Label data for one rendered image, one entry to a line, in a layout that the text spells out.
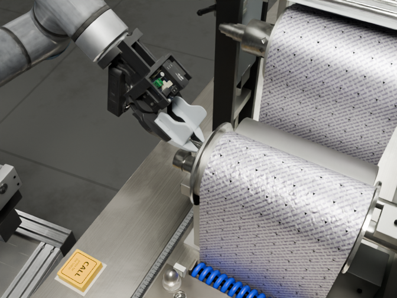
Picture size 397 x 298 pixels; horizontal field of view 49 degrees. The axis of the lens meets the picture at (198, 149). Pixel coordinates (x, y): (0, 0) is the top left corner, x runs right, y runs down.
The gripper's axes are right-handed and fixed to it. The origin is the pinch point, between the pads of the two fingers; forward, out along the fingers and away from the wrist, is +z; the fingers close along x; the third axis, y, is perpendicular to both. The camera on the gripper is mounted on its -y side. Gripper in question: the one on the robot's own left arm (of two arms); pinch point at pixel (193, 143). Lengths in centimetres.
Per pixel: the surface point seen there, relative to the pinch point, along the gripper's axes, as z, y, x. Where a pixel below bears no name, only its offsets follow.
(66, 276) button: 6.5, -39.5, -20.0
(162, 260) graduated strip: 19.8, -31.3, -5.9
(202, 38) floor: 5, -162, 191
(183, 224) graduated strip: 19.4, -31.6, 4.5
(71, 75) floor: -37, -198, 113
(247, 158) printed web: 5.2, 10.3, -2.2
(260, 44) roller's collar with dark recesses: -3.3, 7.4, 20.9
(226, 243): 16.5, -3.1, -7.4
